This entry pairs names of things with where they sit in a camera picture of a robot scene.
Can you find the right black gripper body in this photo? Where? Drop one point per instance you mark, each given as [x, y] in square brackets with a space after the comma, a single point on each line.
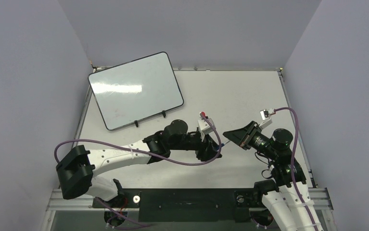
[249, 135]

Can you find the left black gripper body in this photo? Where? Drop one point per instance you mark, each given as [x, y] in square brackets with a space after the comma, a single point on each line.
[195, 143]

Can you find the black framed whiteboard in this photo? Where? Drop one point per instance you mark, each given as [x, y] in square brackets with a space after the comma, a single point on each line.
[134, 91]

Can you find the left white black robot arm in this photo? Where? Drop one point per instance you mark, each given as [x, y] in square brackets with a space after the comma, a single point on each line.
[79, 171]

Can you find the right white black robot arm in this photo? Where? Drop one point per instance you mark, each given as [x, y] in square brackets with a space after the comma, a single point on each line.
[286, 194]

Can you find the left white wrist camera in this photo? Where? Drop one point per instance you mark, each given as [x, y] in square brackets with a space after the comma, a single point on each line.
[205, 124]

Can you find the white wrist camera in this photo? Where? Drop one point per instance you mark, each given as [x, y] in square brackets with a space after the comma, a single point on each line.
[266, 117]
[205, 124]

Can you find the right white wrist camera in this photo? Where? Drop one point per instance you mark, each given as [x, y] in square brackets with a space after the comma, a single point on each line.
[266, 117]

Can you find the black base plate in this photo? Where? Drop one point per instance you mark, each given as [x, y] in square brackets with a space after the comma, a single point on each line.
[190, 205]

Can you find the aluminium front rail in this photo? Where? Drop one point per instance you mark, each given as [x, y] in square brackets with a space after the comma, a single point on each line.
[320, 196]

